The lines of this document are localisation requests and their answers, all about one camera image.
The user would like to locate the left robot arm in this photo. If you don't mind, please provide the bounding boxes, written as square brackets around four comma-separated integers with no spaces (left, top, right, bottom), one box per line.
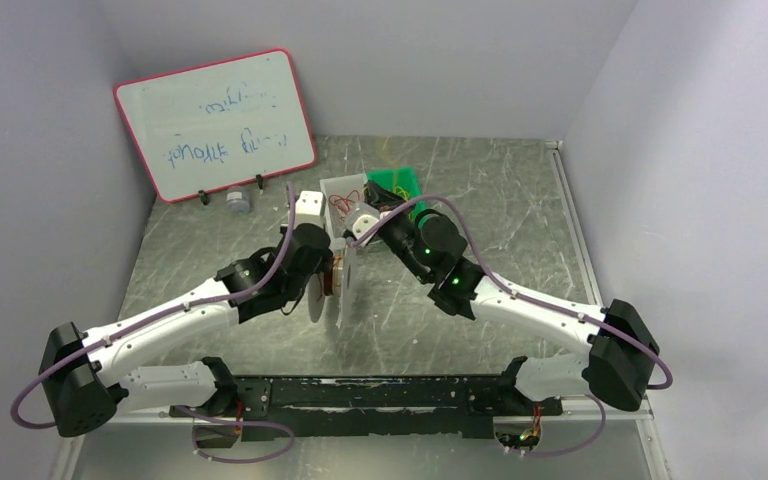
[39,223,332,437]

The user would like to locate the red wires in bin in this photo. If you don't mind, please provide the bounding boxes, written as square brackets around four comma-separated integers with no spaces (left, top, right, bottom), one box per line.
[329,190,362,220]

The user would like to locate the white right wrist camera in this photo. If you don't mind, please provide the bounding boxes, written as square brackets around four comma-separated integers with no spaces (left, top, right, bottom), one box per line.
[343,203,380,248]

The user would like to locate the red framed whiteboard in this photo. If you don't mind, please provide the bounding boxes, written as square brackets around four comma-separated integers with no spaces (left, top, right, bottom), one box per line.
[113,48,317,203]

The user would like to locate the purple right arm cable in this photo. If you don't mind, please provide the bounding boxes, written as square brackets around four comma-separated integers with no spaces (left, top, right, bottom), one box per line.
[350,193,675,391]

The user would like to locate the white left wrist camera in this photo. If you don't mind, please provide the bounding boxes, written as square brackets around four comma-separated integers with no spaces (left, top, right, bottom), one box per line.
[294,190,326,229]

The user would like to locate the aluminium front rail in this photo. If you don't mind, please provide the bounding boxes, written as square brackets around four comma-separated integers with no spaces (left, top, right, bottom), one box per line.
[50,399,671,479]

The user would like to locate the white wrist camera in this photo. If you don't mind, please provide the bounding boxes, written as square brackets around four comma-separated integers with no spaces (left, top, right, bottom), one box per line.
[294,190,326,229]
[343,203,380,248]

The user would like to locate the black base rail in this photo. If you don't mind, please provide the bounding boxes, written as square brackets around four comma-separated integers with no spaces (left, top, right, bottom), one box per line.
[195,374,562,441]

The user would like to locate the green plastic bin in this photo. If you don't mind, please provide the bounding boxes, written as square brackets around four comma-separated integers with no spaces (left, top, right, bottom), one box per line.
[363,167,422,211]

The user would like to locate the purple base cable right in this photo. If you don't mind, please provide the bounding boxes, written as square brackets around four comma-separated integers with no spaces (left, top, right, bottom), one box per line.
[504,394,607,460]

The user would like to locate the white plastic bin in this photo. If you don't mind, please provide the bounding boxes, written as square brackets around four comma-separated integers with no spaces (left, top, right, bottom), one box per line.
[319,173,367,250]

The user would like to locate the clear jar of clips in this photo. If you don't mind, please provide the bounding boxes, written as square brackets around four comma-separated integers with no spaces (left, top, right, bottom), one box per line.
[226,190,251,213]

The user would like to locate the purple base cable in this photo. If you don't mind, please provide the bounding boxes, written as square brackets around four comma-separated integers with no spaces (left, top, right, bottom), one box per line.
[504,394,607,460]
[175,404,298,464]

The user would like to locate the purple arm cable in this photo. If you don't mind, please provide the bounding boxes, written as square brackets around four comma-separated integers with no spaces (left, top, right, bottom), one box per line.
[350,193,675,391]
[10,182,299,430]

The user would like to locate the white filament spool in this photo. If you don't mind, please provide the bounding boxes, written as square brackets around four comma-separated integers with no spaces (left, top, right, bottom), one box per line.
[305,247,361,327]

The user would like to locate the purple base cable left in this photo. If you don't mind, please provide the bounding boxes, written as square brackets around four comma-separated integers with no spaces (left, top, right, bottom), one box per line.
[175,404,298,464]

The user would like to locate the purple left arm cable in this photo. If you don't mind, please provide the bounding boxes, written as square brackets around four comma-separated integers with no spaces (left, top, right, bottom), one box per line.
[10,182,299,430]

